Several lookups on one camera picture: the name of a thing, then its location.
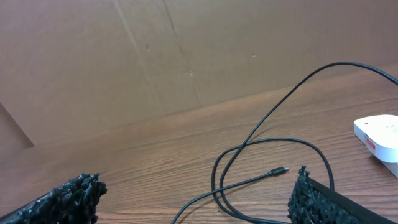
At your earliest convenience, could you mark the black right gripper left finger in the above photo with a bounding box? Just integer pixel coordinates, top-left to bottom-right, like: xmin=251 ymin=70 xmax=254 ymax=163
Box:
xmin=1 ymin=173 xmax=107 ymax=224

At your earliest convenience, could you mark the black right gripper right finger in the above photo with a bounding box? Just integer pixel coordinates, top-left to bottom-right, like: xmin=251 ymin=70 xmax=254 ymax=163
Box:
xmin=288 ymin=166 xmax=395 ymax=224

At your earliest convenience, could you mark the white power strip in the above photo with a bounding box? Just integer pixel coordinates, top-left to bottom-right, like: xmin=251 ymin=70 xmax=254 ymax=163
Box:
xmin=353 ymin=114 xmax=398 ymax=177

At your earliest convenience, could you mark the black USB charging cable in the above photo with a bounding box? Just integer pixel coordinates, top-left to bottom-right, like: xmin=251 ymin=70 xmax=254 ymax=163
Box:
xmin=170 ymin=61 xmax=398 ymax=224

